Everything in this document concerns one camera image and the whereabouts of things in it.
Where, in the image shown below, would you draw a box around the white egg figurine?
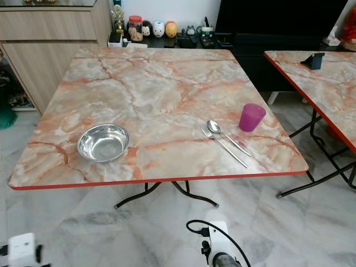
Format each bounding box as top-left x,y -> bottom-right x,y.
152,20 -> 166,38

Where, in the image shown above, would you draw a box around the stainless steel fork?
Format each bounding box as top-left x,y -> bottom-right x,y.
201,127 -> 249,169

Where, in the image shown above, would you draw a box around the red-lidded glass jar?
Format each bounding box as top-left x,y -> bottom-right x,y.
127,15 -> 144,43

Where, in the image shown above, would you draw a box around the purple plastic cup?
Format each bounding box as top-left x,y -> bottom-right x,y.
238,103 -> 267,133

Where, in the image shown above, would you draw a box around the orange egg figurine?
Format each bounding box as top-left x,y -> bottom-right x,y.
165,21 -> 179,39

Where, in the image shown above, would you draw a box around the white and green mug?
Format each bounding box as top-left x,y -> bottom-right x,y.
200,17 -> 215,38

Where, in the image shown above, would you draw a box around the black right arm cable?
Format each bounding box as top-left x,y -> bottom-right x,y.
186,219 -> 252,267

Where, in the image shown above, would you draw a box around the golden trophy figure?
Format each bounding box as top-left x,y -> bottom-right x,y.
112,3 -> 126,37

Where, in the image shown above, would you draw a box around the stainless steel spoon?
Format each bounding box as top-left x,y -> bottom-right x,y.
206,120 -> 253,157

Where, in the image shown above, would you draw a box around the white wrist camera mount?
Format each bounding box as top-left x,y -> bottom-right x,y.
8,233 -> 38,267
206,221 -> 230,261

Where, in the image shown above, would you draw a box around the dark round figurine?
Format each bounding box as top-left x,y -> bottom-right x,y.
142,20 -> 154,38

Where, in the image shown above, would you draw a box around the small white pink figurine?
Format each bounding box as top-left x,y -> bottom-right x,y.
325,28 -> 343,47

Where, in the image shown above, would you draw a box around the black television screen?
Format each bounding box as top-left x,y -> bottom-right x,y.
215,0 -> 350,35

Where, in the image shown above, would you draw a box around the black folding table legs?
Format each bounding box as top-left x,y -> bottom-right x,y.
114,181 -> 219,210

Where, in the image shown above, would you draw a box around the light wooden cabinet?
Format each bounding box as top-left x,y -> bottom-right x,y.
0,0 -> 115,115

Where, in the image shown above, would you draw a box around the marble folding table with phone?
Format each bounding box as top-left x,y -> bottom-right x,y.
264,50 -> 356,199

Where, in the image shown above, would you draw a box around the red ornament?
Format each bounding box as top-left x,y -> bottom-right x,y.
342,7 -> 356,44

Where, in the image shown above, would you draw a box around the stainless steel bowl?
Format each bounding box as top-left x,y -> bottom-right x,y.
77,123 -> 130,164

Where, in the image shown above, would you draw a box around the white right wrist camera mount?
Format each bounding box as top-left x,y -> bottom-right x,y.
206,221 -> 230,261

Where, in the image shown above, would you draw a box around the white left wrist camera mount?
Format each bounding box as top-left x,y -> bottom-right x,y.
8,233 -> 38,267

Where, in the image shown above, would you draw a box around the green round object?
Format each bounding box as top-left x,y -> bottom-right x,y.
0,99 -> 19,131

